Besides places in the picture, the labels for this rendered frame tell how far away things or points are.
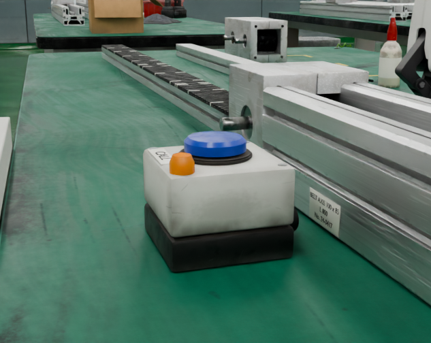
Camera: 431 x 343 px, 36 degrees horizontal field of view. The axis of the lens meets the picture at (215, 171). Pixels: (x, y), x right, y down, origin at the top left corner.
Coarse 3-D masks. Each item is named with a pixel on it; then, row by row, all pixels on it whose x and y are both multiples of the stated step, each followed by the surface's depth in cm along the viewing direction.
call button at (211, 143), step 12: (204, 132) 44; (216, 132) 44; (228, 132) 44; (192, 144) 41; (204, 144) 41; (216, 144) 41; (228, 144) 41; (240, 144) 41; (204, 156) 41; (216, 156) 41; (228, 156) 41
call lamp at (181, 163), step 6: (174, 156) 39; (180, 156) 38; (186, 156) 39; (174, 162) 38; (180, 162) 38; (186, 162) 38; (192, 162) 39; (174, 168) 38; (180, 168) 38; (186, 168) 38; (192, 168) 39; (174, 174) 39; (180, 174) 38; (186, 174) 39
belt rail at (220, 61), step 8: (176, 48) 170; (184, 48) 163; (192, 48) 156; (200, 48) 156; (208, 48) 156; (184, 56) 163; (192, 56) 156; (200, 56) 152; (208, 56) 144; (216, 56) 139; (224, 56) 137; (232, 56) 137; (200, 64) 150; (208, 64) 144; (216, 64) 141; (224, 64) 134; (224, 72) 135
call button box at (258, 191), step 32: (160, 160) 42; (224, 160) 41; (256, 160) 42; (160, 192) 41; (192, 192) 39; (224, 192) 39; (256, 192) 40; (288, 192) 41; (160, 224) 42; (192, 224) 39; (224, 224) 40; (256, 224) 40; (288, 224) 41; (192, 256) 40; (224, 256) 40; (256, 256) 41; (288, 256) 42
